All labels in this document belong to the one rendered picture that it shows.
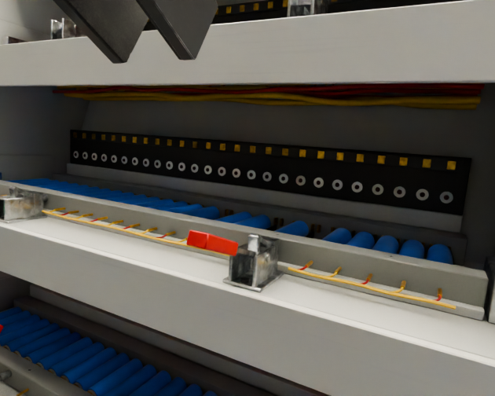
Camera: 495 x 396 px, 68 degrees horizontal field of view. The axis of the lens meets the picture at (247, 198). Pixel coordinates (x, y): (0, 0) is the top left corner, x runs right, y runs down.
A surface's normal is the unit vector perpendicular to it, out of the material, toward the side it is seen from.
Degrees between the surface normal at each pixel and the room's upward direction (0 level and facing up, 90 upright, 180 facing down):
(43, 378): 19
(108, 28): 90
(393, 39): 109
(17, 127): 90
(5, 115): 90
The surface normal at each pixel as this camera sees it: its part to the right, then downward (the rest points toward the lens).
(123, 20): 0.88, 0.13
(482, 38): -0.46, 0.10
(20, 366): 0.07, -0.99
